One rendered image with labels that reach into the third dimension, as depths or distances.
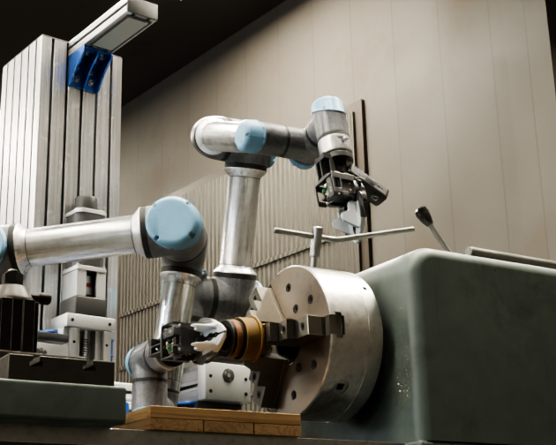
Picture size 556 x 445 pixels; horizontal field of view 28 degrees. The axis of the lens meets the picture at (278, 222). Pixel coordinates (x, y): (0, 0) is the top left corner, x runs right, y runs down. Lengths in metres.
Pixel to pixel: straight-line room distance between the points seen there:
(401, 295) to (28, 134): 1.23
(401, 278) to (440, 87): 4.68
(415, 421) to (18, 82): 1.56
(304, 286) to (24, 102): 1.16
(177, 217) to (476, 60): 4.47
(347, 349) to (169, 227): 0.50
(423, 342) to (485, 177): 4.29
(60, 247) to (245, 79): 6.17
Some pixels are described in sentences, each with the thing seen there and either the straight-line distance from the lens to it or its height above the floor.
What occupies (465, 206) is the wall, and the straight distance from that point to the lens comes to 6.50.
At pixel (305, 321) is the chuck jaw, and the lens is 2.14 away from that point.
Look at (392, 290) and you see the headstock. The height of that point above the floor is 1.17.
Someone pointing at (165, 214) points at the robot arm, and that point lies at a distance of 2.41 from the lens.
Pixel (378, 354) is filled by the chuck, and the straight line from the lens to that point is 2.20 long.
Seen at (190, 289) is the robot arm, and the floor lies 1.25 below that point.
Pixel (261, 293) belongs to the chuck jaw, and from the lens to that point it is 2.31.
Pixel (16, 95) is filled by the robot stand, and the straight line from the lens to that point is 3.15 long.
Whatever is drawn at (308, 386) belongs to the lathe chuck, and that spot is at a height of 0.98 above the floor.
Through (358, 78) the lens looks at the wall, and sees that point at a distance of 7.47.
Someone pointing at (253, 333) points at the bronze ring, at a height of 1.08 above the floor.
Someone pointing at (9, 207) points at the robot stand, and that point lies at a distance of 3.04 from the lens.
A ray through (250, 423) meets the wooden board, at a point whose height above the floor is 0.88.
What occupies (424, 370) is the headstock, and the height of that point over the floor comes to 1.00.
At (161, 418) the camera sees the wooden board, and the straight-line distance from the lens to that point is 1.90.
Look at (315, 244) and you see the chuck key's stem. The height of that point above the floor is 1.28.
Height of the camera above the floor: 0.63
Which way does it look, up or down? 18 degrees up
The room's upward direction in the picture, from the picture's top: 1 degrees counter-clockwise
